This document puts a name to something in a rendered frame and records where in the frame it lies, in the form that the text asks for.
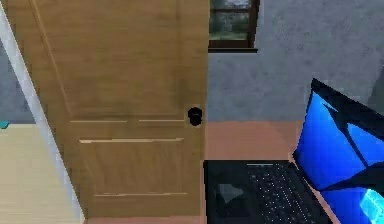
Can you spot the black laptop with blue screen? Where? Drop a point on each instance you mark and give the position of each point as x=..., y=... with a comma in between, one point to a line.
x=283, y=186

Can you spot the brown wooden room door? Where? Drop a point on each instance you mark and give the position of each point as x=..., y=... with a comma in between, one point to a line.
x=126, y=100

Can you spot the dark framed window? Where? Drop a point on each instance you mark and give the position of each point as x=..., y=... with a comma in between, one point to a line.
x=231, y=25

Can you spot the small teal object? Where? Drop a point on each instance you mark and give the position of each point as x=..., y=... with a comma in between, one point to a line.
x=3, y=124

